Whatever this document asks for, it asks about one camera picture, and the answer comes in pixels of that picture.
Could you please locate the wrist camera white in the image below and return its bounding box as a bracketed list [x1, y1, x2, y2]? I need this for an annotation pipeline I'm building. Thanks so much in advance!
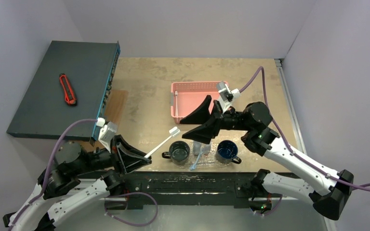
[216, 81, 240, 113]
[96, 117, 118, 153]

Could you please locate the pink plastic basket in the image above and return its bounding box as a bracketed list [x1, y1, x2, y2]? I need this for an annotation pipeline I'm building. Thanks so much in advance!
[171, 81, 221, 124]

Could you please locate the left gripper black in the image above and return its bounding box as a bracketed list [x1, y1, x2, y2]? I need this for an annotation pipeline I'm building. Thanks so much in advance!
[74, 134, 152, 175]

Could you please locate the aluminium frame rail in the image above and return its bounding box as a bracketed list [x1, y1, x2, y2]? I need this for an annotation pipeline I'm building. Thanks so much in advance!
[275, 59, 337, 231]

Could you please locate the grey toothbrush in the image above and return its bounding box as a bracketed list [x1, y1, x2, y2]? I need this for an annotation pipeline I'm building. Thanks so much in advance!
[189, 150, 203, 171]

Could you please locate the dark grey network switch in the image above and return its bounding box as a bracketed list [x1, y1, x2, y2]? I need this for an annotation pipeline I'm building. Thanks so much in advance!
[7, 40, 120, 142]

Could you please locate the red utility knife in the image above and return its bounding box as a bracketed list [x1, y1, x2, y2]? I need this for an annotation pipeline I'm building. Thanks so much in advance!
[59, 73, 77, 106]

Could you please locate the white toothpaste tube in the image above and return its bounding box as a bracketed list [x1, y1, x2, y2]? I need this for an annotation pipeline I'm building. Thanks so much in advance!
[193, 141, 202, 156]

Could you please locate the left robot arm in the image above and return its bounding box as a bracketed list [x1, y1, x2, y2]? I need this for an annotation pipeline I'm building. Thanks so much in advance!
[3, 135, 152, 231]

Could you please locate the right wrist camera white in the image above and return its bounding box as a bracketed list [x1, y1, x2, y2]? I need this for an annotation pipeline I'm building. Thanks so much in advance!
[216, 81, 240, 113]

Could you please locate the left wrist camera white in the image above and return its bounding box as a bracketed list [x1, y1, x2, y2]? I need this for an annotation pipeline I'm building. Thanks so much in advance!
[96, 117, 118, 153]

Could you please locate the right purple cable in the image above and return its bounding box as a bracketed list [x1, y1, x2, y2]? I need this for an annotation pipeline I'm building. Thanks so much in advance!
[239, 66, 370, 218]

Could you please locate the purple cable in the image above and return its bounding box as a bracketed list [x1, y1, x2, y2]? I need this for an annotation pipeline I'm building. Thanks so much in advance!
[8, 118, 104, 231]
[239, 66, 370, 218]

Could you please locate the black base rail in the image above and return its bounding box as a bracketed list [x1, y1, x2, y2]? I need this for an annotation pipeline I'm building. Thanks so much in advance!
[66, 170, 310, 211]

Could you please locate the white toothbrush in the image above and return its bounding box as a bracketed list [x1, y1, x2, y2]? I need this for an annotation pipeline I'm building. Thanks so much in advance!
[174, 91, 178, 117]
[144, 127, 181, 158]

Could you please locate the red cap toothpaste tube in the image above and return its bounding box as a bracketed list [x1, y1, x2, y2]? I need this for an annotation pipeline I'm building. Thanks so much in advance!
[201, 143, 211, 155]

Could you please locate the clear textured oval tray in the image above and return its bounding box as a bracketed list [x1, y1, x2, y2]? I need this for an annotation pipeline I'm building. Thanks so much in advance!
[182, 142, 231, 170]

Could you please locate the dark green mug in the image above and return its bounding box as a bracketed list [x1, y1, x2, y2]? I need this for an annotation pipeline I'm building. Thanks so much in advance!
[161, 141, 190, 166]

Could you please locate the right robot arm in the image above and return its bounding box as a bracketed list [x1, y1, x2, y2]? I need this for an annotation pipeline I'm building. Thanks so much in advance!
[180, 95, 354, 220]

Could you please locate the dark blue cup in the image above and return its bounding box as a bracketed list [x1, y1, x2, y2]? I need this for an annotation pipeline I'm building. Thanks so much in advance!
[215, 140, 242, 164]

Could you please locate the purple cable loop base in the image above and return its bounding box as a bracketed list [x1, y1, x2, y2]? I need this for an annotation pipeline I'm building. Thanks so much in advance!
[104, 191, 159, 227]

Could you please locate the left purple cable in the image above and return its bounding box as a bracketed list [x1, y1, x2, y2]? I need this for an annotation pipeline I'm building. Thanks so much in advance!
[8, 118, 104, 231]

